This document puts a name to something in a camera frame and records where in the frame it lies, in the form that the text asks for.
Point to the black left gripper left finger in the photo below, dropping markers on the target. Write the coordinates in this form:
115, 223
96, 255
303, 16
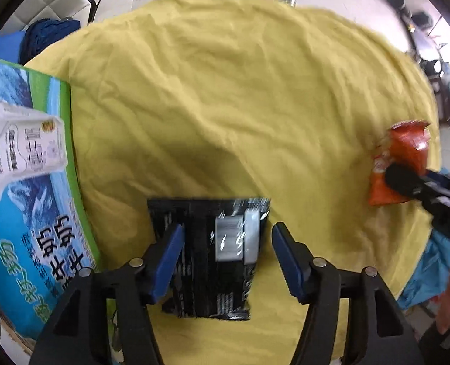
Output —
77, 330

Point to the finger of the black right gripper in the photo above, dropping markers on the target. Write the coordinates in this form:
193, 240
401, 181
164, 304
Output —
432, 190

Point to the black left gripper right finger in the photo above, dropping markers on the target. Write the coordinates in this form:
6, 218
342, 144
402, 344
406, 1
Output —
377, 331

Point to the orange snack packet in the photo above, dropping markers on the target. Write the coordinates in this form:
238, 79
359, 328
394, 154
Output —
406, 143

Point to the black snack packet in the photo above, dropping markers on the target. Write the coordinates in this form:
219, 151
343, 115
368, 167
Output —
216, 267

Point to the blue cloth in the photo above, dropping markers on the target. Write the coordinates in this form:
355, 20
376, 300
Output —
431, 275

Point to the dark wooden chair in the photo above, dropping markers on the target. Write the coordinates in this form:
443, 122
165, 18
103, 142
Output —
438, 74

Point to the open cardboard box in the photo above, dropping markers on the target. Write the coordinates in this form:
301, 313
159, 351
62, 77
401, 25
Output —
45, 236

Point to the yellow tablecloth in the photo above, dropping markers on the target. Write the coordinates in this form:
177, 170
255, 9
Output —
243, 98

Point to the blue floor mat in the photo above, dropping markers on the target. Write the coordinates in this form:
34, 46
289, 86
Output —
10, 46

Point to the dark blue garment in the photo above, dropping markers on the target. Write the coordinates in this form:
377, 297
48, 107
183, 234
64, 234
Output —
39, 35

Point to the white padded chair left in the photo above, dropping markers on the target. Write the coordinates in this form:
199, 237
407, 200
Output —
54, 0

